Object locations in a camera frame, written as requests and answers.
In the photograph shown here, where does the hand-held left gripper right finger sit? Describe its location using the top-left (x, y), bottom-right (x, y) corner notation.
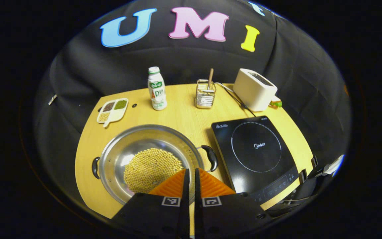
top-left (194, 168), bottom-right (272, 238)

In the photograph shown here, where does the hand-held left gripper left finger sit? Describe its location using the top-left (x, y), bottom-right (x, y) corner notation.
top-left (111, 168), bottom-right (190, 238)

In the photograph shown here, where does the black induction cooktop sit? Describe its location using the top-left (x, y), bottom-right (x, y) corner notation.
top-left (211, 116), bottom-right (300, 203)

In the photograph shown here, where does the stainless steel pot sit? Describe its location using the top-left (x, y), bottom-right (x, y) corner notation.
top-left (92, 124), bottom-right (219, 205)

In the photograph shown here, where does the pile of soybeans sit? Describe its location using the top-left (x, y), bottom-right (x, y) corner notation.
top-left (123, 148), bottom-right (185, 194)

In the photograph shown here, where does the white toaster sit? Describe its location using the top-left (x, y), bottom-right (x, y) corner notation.
top-left (233, 68), bottom-right (278, 112)

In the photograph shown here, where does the white green-label drink bottle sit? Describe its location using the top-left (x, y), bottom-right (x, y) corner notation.
top-left (148, 66), bottom-right (168, 111)

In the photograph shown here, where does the white divided bean tray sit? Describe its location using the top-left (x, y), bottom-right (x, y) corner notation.
top-left (96, 98), bottom-right (129, 128)

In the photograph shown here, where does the black power cable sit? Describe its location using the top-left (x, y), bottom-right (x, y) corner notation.
top-left (223, 87), bottom-right (256, 117)

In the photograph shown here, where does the metal wire utensil holder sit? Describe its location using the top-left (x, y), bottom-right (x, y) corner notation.
top-left (196, 79), bottom-right (217, 109)

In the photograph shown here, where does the white power cable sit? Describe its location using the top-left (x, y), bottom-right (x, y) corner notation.
top-left (215, 82), bottom-right (234, 94)

